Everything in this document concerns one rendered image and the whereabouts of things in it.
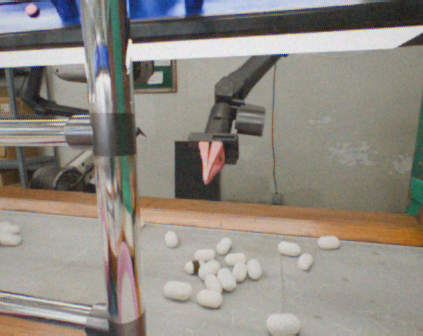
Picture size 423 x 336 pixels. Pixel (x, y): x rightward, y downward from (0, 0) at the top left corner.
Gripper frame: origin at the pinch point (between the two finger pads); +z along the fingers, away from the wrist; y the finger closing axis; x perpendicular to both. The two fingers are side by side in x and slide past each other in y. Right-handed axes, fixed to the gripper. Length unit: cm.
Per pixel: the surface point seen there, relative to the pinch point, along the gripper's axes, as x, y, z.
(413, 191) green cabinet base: 13.4, 42.7, -10.5
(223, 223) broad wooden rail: 10.3, 2.9, 3.7
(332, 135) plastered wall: 124, 62, -144
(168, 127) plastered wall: 124, -84, -147
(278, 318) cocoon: -7.2, 13.3, 22.7
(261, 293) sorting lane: -1.4, 11.5, 19.1
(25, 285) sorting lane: -4.4, -20.5, 23.7
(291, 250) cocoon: 4.0, 15.9, 10.4
